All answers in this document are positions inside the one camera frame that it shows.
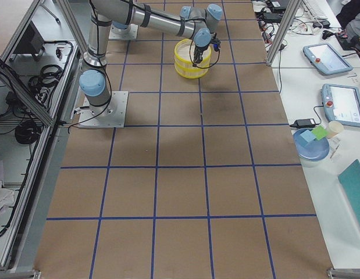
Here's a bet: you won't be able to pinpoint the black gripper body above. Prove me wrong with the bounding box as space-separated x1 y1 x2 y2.
193 45 211 65

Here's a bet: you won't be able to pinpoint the yellow bamboo steamer layer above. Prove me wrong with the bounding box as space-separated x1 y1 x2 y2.
174 39 212 68
174 62 208 79

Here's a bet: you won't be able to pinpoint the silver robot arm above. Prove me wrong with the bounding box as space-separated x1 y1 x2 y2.
79 1 223 120

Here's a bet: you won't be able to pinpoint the upper blue teach pendant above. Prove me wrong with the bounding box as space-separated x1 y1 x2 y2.
302 43 353 76

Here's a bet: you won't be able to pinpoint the blue teach pendant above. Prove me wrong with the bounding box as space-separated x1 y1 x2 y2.
321 84 360 127
302 43 353 76

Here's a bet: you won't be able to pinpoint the black power adapter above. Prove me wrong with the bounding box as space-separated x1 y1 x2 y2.
290 119 317 129

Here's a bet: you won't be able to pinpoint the blue foam cube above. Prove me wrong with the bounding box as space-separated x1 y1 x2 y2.
298 130 316 146

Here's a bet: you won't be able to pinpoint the green foam cube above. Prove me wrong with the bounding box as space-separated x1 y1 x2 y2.
311 125 328 141

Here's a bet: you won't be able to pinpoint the blue plate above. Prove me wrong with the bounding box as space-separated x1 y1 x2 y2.
293 128 330 162

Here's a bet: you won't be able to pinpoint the lower blue teach pendant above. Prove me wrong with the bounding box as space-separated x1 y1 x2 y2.
321 84 360 127

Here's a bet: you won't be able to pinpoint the beige cup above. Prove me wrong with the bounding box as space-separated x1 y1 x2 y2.
326 121 344 139

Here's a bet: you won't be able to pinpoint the black monitor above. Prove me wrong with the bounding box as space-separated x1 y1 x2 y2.
9 21 45 62

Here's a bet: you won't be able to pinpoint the teal board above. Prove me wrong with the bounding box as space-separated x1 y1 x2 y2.
338 159 360 227

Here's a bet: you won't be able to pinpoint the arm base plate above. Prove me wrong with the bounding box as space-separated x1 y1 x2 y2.
109 24 138 41
77 91 129 128

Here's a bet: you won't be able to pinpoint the aluminium frame post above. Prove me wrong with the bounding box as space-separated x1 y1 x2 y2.
266 0 301 66

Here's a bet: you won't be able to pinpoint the coiled black cables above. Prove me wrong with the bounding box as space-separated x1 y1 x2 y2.
28 65 64 99

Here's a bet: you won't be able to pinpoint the aluminium side frame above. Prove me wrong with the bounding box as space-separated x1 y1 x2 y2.
0 1 81 274

